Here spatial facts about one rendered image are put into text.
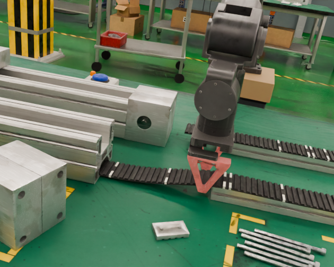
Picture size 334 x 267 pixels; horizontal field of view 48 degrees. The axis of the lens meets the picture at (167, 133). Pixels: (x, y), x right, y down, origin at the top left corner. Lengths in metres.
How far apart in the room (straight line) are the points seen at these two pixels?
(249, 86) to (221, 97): 0.70
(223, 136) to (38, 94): 0.44
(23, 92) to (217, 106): 0.50
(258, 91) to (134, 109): 0.52
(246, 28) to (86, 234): 0.37
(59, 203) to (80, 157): 0.11
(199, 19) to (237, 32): 5.08
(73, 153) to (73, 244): 0.17
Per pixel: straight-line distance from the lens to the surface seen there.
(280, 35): 5.58
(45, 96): 0.87
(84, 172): 0.66
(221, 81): 0.50
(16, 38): 4.16
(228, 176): 0.69
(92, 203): 0.63
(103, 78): 0.97
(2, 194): 0.51
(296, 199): 0.68
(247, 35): 0.56
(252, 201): 0.68
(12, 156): 0.56
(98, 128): 0.70
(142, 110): 0.79
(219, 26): 0.56
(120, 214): 0.61
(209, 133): 0.60
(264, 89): 1.21
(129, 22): 5.81
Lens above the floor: 1.15
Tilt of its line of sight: 25 degrees down
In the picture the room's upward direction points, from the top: 8 degrees clockwise
